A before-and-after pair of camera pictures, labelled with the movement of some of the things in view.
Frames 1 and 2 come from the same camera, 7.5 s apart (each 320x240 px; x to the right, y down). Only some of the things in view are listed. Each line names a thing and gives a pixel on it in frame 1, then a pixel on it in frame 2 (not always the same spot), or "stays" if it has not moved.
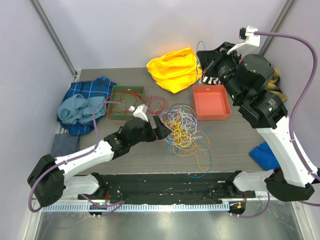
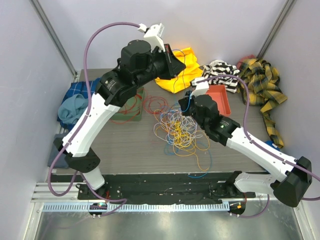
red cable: x=151 y=98 stays
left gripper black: x=162 y=130 → x=173 y=65
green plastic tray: x=130 y=95 stays
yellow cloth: x=175 y=71 stays
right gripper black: x=210 y=60 → x=185 y=102
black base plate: x=159 y=188 stays
